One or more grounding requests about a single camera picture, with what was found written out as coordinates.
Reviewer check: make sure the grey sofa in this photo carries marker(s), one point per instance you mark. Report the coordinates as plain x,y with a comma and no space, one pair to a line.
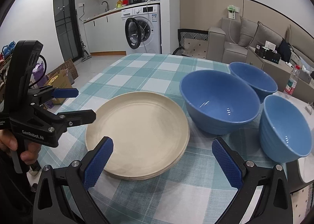
223,43

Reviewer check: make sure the plastic water bottle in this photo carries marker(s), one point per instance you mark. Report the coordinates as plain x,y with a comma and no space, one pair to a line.
292,82

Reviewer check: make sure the cardboard box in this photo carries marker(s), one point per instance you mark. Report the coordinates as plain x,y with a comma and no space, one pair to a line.
59,80

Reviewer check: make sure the white kitchen counter cabinets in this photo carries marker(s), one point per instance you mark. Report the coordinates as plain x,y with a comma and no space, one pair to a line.
106,35

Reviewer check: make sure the yellow oil bottle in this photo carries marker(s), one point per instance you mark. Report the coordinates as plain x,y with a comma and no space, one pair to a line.
119,4

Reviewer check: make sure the white washing machine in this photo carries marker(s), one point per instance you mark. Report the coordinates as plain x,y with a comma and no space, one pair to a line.
142,28

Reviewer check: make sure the grey side cabinet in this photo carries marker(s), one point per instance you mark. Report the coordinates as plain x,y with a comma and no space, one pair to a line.
281,73

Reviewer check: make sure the grey cushion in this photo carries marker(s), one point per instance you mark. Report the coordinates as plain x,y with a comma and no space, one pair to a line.
263,34
247,32

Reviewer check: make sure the black patterned folded mat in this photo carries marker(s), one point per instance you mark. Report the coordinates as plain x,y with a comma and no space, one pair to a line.
192,43

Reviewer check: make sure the dark glass door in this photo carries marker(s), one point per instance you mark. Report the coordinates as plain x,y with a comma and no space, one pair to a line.
67,29

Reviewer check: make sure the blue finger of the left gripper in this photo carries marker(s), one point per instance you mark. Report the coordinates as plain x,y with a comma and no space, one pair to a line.
73,118
46,93

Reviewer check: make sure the white wall charger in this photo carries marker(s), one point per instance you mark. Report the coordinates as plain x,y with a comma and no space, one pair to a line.
232,10

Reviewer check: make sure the light blue ribbed bowl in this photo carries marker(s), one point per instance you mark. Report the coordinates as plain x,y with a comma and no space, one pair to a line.
277,138

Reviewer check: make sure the large blue bowl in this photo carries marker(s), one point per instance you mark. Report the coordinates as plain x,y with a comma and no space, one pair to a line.
217,102

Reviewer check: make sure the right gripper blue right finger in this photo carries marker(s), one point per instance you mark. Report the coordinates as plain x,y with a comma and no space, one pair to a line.
274,204

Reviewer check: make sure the black box on cabinet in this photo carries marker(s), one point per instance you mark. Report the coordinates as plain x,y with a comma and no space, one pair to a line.
267,54

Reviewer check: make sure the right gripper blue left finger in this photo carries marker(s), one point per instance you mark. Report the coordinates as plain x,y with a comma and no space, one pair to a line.
62,194

